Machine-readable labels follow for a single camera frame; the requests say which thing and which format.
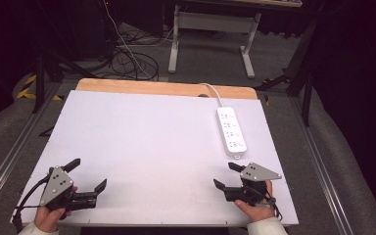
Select person's left hand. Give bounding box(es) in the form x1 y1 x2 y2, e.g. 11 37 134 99
33 185 79 234

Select wooden table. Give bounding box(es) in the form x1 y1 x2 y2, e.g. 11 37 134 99
75 77 259 101

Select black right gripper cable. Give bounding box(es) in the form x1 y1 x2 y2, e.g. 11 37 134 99
263 192 284 221

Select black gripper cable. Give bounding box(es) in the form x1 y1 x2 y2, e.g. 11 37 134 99
12 174 52 233
263 192 284 221

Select yellow black hazard tape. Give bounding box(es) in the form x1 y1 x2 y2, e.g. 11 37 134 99
16 73 64 102

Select white power strip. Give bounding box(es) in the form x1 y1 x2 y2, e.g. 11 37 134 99
215 106 249 161

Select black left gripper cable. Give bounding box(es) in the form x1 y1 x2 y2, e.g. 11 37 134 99
12 174 52 233

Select white power strip cable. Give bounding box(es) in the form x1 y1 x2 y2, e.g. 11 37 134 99
199 82 225 109

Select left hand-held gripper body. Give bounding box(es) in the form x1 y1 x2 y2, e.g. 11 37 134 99
38 165 98 219

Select person's right hand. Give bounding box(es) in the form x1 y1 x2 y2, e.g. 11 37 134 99
234 179 277 223

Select white metal desk frame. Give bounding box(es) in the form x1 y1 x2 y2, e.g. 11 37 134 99
167 4 262 79

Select black metal stand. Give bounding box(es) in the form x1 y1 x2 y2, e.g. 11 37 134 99
254 19 321 127
32 52 96 114

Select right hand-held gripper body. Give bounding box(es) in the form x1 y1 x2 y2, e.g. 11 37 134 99
223 162 283 208

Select white floor cable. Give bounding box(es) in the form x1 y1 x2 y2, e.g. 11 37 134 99
102 0 174 80

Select aluminium floor rail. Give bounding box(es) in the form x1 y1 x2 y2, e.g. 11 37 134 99
0 81 63 211
289 97 354 235

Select black floor cables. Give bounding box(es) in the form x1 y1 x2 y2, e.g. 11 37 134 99
109 28 161 82

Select white board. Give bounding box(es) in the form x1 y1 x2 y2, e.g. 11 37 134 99
11 90 300 228

